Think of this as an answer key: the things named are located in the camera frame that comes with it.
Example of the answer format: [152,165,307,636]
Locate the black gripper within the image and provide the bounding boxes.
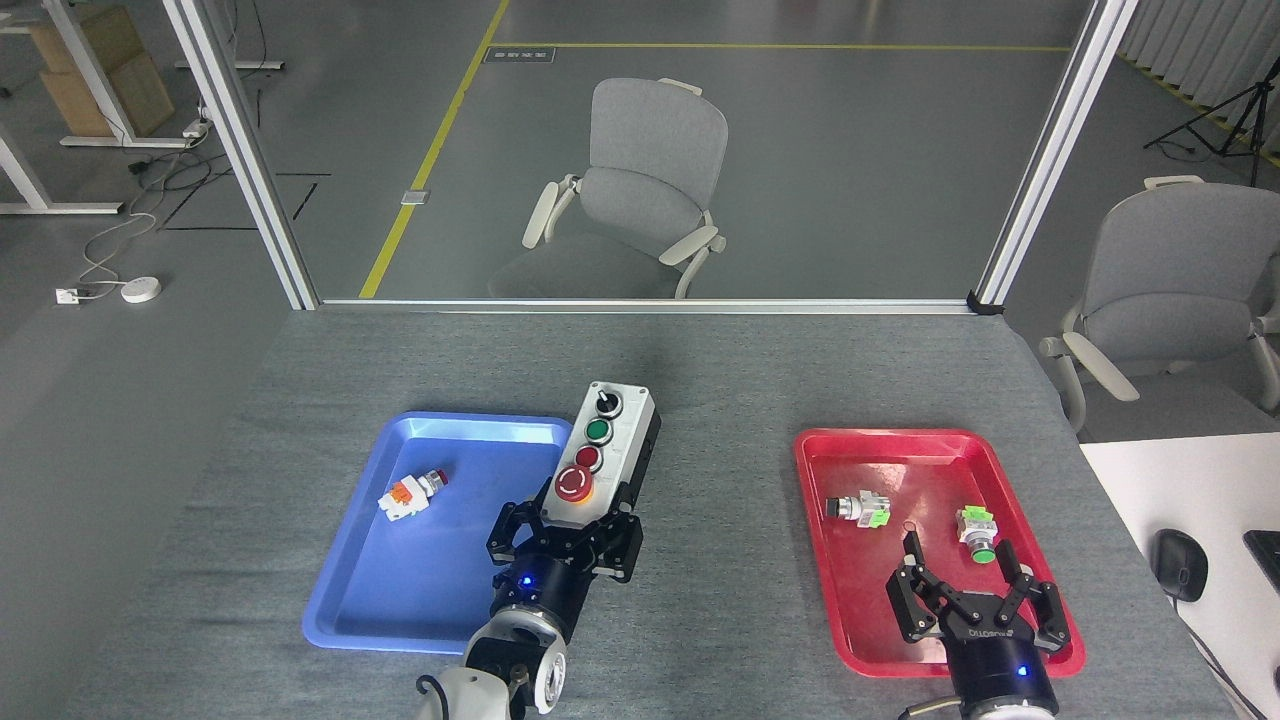
[487,500,644,641]
[887,530,1073,713]

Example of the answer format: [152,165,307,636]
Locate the grey four-button control box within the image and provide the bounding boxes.
[540,381,662,529]

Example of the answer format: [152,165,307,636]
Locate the green push button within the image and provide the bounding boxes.
[957,506,999,564]

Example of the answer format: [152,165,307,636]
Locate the red push button orange block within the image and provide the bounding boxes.
[378,467,450,523]

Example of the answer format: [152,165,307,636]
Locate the brown cardboard box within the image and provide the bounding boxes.
[28,5,176,139]

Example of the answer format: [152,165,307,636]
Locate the red plastic tray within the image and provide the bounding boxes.
[794,428,1087,679]

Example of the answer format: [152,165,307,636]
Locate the blue plastic tray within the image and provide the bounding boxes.
[303,411,578,656]

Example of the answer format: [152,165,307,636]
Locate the black computer mouse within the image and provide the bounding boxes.
[1150,528,1210,603]

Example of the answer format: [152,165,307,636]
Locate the white desk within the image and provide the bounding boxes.
[1078,432,1280,720]

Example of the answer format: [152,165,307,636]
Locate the black keyboard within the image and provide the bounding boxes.
[1243,530,1280,591]

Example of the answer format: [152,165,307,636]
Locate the grey office chair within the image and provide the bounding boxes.
[1038,176,1280,436]
[488,78,728,300]

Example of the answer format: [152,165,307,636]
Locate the black tripod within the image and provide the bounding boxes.
[1143,75,1280,188]

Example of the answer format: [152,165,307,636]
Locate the white pleated curtain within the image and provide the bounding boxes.
[1118,0,1280,111]

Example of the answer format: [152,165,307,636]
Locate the black selector switch green block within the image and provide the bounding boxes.
[826,491,893,531]

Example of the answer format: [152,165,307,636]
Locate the black mouse cable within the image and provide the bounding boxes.
[1172,598,1251,720]

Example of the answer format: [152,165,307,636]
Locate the silver aluminium frame rail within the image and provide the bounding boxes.
[318,297,976,316]

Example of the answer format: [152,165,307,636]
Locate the silver aluminium frame post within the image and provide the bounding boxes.
[968,0,1141,316]
[160,0,321,311]

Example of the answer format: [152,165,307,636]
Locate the black floor cables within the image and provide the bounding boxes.
[125,150,216,216]

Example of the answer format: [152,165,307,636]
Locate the white floor cable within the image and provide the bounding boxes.
[78,210,161,296]

